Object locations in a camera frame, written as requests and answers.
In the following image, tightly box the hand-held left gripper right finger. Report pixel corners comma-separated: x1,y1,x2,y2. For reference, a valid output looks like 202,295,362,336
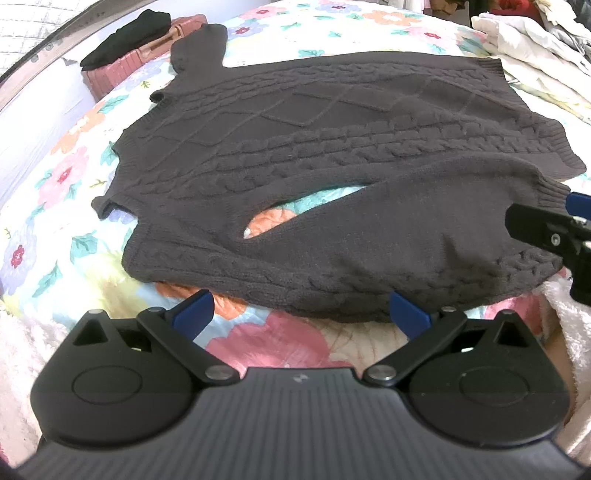
362,291,533,387

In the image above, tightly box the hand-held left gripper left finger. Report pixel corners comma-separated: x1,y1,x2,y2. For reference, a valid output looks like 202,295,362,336
69,289,239,385

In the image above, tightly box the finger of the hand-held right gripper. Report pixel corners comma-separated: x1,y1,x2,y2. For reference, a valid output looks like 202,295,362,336
505,202,591,260
565,191,591,217

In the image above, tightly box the dark grey cable-knit sweater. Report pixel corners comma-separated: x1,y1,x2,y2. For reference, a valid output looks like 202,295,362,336
91,24,587,324

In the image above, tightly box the pile of white clothes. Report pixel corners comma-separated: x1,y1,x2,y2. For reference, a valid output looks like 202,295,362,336
470,0,591,125

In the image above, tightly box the white fluffy blanket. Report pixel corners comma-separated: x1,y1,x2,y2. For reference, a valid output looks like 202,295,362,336
538,277,591,444
0,295,63,464

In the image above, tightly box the floral bedsheet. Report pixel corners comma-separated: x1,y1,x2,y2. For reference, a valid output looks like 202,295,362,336
0,0,591,384

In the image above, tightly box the pink suitcase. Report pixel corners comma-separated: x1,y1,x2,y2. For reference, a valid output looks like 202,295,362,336
85,14,208,103

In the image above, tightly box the black folded cloth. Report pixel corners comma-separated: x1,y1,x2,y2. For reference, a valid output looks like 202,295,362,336
79,8,172,73

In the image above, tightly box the white quilted headboard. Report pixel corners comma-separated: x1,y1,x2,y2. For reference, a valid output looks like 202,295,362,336
0,0,109,79

